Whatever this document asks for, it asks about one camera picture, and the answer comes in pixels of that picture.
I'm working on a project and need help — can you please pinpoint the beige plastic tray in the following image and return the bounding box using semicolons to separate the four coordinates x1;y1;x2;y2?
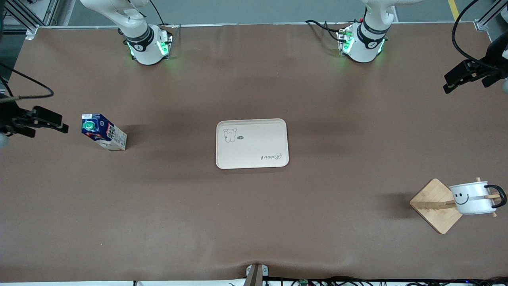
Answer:
216;118;289;170

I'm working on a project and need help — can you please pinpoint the metal table edge bracket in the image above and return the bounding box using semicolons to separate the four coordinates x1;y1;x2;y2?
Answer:
246;263;269;286

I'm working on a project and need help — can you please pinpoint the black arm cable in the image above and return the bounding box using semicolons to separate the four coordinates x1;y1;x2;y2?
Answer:
0;62;55;104
452;0;508;73

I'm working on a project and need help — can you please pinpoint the black base power cable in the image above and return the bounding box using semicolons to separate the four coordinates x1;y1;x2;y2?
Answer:
304;19;343;43
148;0;176;37

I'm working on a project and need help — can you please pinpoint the aluminium frame profile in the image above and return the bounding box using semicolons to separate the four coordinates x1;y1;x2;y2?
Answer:
474;0;508;31
0;0;61;40

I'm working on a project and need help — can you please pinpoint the wooden cup rack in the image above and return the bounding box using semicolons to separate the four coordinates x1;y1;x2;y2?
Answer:
410;177;501;234

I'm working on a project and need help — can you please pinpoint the blue milk carton green cap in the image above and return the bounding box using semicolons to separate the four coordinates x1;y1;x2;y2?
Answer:
81;113;128;151

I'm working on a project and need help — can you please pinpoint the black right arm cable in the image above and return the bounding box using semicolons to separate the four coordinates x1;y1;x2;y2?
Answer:
0;62;55;104

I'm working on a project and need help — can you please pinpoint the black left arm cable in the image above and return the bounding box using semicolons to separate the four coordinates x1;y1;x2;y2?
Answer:
452;0;508;73

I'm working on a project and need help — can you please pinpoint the white smiley mug black handle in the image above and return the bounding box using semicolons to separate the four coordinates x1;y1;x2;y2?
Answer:
449;182;508;216

